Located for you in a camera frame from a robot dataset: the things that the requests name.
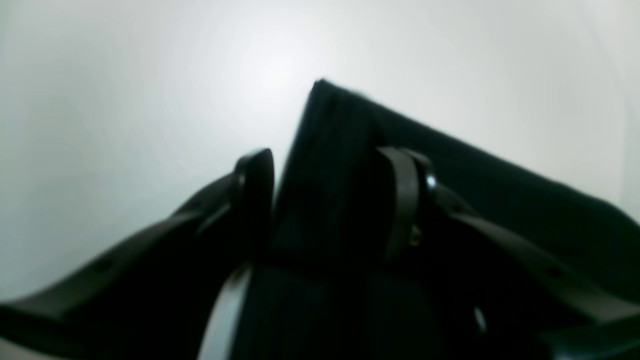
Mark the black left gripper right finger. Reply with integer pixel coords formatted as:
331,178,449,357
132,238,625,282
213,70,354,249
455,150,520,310
376,146,639,360

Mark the black T-shirt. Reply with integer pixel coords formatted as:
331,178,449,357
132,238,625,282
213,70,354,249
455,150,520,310
231,80,639,360

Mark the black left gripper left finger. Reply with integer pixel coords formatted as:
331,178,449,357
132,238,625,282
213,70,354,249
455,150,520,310
1,148,275,360

